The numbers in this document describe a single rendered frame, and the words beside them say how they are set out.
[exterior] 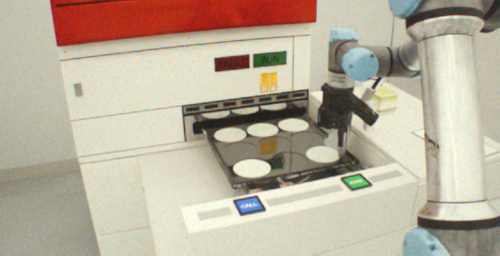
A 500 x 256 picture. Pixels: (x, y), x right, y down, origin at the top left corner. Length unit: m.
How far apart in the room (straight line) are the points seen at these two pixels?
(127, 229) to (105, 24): 0.75
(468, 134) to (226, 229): 0.49
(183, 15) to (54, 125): 1.91
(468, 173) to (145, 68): 1.00
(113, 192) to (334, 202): 0.83
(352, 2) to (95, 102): 2.34
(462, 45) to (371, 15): 2.79
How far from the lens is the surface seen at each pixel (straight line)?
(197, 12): 1.27
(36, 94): 2.96
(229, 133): 1.36
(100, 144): 1.42
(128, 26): 1.25
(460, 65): 0.63
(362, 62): 0.97
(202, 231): 0.85
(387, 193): 1.01
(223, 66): 1.38
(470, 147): 0.62
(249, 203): 0.91
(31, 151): 3.13
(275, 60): 1.43
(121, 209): 1.55
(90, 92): 1.35
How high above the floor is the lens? 1.49
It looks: 23 degrees down
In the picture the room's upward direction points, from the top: 1 degrees counter-clockwise
